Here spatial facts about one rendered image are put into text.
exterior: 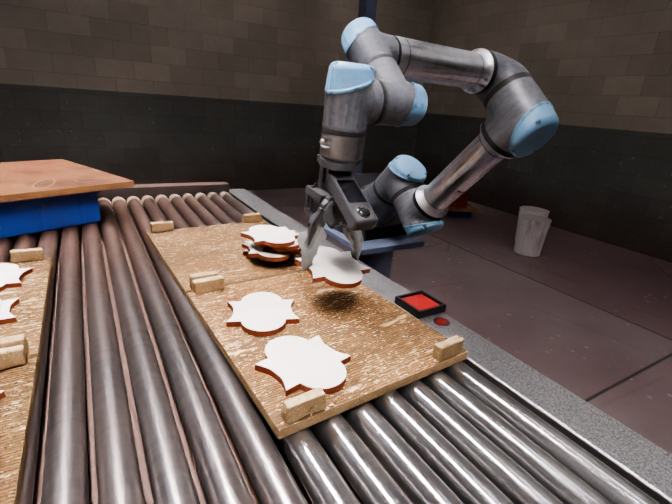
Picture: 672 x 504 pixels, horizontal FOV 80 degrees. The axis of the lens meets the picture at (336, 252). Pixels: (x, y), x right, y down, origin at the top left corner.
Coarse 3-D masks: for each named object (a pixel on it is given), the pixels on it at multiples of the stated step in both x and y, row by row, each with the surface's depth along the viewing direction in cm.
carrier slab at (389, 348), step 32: (224, 288) 83; (256, 288) 84; (288, 288) 85; (320, 288) 86; (352, 288) 87; (224, 320) 71; (320, 320) 73; (352, 320) 74; (384, 320) 75; (416, 320) 76; (224, 352) 63; (256, 352) 63; (352, 352) 64; (384, 352) 65; (416, 352) 66; (256, 384) 56; (352, 384) 57; (384, 384) 58; (320, 416) 52
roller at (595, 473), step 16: (224, 192) 169; (240, 208) 150; (448, 368) 67; (464, 368) 65; (464, 384) 64; (480, 384) 62; (496, 400) 59; (512, 400) 59; (512, 416) 57; (528, 416) 56; (528, 432) 55; (544, 432) 54; (560, 432) 54; (544, 448) 53; (560, 448) 52; (576, 448) 51; (576, 464) 50; (592, 464) 49; (592, 480) 48; (608, 480) 47; (624, 480) 47; (608, 496) 46; (624, 496) 46; (640, 496) 45
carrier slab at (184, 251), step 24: (168, 240) 107; (192, 240) 108; (216, 240) 109; (240, 240) 111; (168, 264) 92; (192, 264) 93; (216, 264) 94; (240, 264) 95; (264, 264) 96; (288, 264) 97
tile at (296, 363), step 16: (288, 336) 66; (272, 352) 61; (288, 352) 61; (304, 352) 62; (320, 352) 62; (336, 352) 62; (256, 368) 58; (272, 368) 57; (288, 368) 58; (304, 368) 58; (320, 368) 58; (336, 368) 58; (288, 384) 54; (304, 384) 55; (320, 384) 55; (336, 384) 55
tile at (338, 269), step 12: (324, 252) 80; (336, 252) 81; (348, 252) 82; (300, 264) 76; (324, 264) 76; (336, 264) 77; (348, 264) 77; (360, 264) 78; (312, 276) 73; (324, 276) 72; (336, 276) 73; (348, 276) 73; (360, 276) 74; (348, 288) 72
